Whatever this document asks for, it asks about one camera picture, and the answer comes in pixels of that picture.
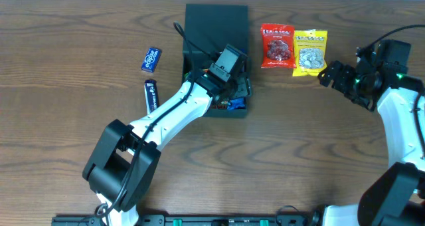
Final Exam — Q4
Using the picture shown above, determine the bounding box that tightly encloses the yellow seeds snack bag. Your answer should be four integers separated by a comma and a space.
292, 29, 328, 76

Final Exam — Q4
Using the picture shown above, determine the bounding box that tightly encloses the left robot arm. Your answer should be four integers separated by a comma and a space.
82, 45, 248, 225

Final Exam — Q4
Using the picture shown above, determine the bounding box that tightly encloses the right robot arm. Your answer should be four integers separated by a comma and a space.
317, 40, 424, 226

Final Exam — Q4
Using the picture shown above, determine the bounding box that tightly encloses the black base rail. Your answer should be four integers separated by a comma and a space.
50, 214, 323, 226

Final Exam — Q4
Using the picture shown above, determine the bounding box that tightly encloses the Haribo worms candy bag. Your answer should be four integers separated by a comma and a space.
182, 69, 234, 109

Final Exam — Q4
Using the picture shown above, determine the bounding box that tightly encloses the red dried fruit bag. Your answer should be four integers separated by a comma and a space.
260, 23, 296, 68

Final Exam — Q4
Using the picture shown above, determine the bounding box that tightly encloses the blue Oreo cookie pack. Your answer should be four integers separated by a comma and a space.
227, 98, 246, 110

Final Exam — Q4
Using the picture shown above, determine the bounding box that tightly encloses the dark green hinged box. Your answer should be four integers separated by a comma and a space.
181, 4, 249, 118

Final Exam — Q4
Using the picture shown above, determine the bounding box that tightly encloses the Dairy Milk chocolate bar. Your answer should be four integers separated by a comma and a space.
144, 79, 160, 114

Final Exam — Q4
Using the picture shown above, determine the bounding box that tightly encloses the blue Eclipse mints box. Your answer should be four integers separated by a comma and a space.
141, 47, 162, 73

